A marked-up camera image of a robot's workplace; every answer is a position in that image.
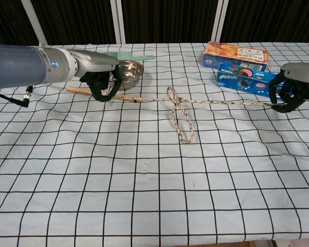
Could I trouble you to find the beige braided rope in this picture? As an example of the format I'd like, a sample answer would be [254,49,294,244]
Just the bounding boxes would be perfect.
[113,86,286,144]

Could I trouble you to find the blue Oreo cookie box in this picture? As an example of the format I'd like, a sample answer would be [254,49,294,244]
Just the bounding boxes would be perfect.
[215,62,284,100]

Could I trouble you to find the stainless steel bowl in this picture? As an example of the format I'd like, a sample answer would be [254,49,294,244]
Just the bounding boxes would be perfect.
[108,60,144,91]

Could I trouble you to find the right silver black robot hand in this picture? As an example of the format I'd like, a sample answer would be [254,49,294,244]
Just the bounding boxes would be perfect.
[269,62,309,114]

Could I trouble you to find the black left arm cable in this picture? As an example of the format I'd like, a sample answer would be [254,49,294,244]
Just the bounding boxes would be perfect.
[0,86,33,108]

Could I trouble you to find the dark partition panel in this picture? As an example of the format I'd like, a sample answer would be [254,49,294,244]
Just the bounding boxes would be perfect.
[0,0,41,46]
[121,0,218,44]
[28,0,118,46]
[221,0,309,43]

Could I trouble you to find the green plastic hand brush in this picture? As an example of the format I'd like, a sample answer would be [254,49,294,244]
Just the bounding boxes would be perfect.
[102,50,155,62]

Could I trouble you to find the wooden stick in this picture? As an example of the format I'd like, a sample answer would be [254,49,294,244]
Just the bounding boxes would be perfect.
[66,86,144,104]

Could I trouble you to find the orange biscuit box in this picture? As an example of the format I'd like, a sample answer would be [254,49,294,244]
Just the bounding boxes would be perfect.
[202,41,270,72]

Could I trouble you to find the light blue checked tablecloth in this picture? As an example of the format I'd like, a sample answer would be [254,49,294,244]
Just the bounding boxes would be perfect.
[0,42,309,247]

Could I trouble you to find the white partition frame post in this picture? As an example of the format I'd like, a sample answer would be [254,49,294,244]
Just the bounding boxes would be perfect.
[211,0,229,43]
[110,0,127,44]
[22,0,49,49]

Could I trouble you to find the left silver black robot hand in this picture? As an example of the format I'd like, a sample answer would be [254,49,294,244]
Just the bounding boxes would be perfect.
[74,49,124,103]

